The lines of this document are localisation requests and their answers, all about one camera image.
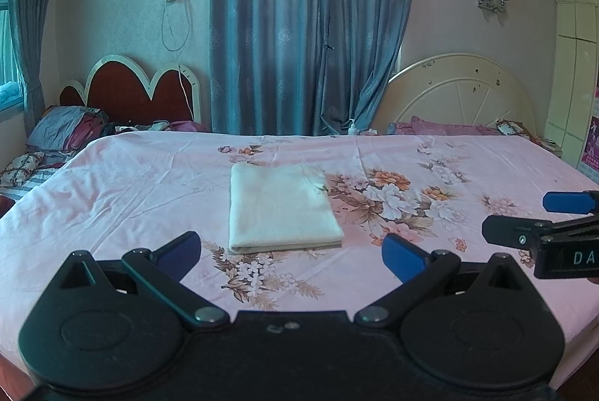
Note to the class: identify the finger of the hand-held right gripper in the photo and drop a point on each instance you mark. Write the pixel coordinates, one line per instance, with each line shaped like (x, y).
(568, 201)
(510, 230)

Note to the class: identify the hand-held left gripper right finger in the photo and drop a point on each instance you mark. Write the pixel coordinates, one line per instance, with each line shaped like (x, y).
(401, 252)

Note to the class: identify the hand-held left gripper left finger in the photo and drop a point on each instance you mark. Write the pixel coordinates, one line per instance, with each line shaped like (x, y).
(182, 247)

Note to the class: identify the white knit sweater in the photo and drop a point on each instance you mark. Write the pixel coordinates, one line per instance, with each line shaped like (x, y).
(281, 209)

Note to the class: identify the pink wardrobe poster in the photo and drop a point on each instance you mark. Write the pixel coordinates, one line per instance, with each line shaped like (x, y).
(592, 139)

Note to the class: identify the pink floral bed sheet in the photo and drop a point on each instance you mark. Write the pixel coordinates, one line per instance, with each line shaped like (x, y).
(117, 195)

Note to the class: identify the floral patterned pillow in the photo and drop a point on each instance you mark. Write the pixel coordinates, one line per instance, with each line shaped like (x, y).
(517, 130)

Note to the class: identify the pink pillow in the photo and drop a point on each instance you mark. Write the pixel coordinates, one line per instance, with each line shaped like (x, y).
(444, 127)

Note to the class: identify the white pump bottle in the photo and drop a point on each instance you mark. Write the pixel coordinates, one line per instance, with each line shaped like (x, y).
(351, 129)

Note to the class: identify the cream round headboard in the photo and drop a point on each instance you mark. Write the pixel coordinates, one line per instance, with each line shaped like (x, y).
(468, 97)

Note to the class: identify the cream wardrobe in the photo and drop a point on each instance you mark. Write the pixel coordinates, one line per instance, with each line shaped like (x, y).
(573, 55)

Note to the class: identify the red heart-shaped headboard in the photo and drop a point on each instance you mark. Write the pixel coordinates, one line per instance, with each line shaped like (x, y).
(126, 92)

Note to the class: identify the striped blanket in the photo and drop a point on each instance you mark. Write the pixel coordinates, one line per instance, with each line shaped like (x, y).
(28, 188)

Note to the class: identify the blue pillow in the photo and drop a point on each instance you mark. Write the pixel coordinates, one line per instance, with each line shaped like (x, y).
(61, 125)

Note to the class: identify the diamond-patterned pillow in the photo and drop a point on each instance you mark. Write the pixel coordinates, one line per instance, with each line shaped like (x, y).
(21, 167)

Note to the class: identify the wide blue curtain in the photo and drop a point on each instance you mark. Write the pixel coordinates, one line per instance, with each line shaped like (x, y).
(290, 17)

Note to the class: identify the window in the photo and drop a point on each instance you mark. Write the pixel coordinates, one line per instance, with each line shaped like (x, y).
(7, 31)

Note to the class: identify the narrow blue window curtain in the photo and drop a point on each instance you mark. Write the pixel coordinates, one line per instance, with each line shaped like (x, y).
(35, 8)

